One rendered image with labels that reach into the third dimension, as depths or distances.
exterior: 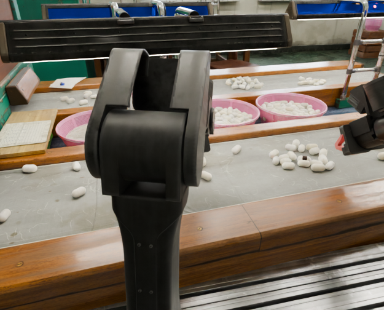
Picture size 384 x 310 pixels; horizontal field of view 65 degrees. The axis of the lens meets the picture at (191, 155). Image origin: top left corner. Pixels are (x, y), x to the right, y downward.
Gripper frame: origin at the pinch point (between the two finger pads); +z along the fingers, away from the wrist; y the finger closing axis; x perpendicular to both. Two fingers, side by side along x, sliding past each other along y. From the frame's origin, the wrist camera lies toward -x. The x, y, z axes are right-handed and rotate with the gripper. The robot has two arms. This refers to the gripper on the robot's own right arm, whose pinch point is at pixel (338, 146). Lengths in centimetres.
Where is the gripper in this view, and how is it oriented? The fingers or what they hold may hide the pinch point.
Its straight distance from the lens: 85.6
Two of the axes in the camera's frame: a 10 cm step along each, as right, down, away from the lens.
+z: -2.1, 2.0, 9.6
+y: -9.6, 1.3, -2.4
